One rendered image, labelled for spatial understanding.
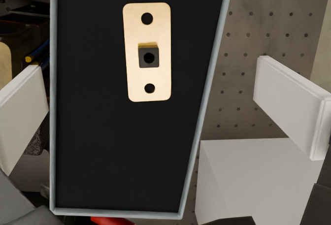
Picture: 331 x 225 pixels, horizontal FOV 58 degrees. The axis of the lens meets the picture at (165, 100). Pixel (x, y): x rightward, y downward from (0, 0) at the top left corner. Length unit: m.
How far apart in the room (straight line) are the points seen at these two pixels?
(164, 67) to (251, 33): 0.53
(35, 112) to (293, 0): 0.71
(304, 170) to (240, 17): 0.40
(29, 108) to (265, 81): 0.13
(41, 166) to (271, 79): 0.32
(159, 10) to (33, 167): 0.26
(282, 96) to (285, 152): 0.70
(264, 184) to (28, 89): 0.62
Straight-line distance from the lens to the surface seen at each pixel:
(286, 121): 0.16
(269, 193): 0.70
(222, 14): 0.26
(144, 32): 0.25
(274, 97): 0.17
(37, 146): 0.38
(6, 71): 0.37
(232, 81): 0.79
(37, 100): 0.18
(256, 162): 0.79
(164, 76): 0.26
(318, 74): 1.77
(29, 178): 0.43
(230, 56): 0.77
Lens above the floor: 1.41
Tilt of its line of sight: 66 degrees down
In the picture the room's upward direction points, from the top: 165 degrees clockwise
